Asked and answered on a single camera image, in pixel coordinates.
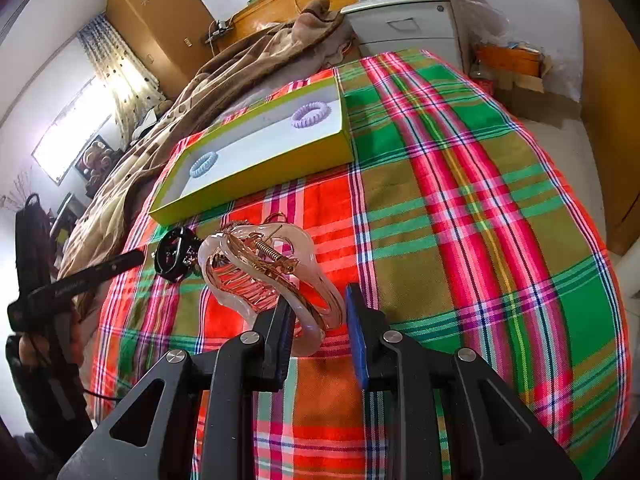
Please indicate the power strip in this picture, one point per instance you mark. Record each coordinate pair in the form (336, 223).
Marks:
(217, 30)

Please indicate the yellow-green cardboard box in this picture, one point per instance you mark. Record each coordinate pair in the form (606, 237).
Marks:
(260, 132)

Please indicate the person's left hand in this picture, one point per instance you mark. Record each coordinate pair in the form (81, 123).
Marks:
(22, 352)

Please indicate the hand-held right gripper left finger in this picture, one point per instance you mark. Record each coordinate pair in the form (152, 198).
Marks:
(287, 340)

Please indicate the window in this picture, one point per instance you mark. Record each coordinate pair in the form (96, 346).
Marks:
(70, 130)

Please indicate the clear plastic bag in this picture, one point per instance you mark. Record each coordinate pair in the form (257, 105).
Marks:
(487, 17)

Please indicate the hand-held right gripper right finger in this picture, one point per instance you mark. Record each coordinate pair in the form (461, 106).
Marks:
(356, 335)

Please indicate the wooden door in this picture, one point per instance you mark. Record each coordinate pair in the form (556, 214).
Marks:
(610, 110)

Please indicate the brown fleece blanket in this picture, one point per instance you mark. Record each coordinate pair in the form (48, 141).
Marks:
(225, 70)

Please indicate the dotted curtain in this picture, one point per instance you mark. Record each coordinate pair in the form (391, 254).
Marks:
(120, 70)

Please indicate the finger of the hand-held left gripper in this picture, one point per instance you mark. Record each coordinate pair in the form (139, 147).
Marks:
(85, 280)

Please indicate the white nightstand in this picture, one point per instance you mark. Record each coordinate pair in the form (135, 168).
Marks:
(400, 25)

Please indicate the wooden wardrobe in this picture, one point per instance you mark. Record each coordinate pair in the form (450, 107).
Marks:
(160, 20)

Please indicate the orange storage box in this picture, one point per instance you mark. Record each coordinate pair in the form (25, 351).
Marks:
(507, 60)

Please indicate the pink transparent hair claw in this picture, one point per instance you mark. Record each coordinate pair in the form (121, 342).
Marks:
(250, 260)

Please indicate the black rhinestone hair clip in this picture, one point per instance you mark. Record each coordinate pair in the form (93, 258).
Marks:
(172, 255)

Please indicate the plaid bed sheet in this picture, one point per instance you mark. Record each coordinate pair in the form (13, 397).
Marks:
(450, 210)

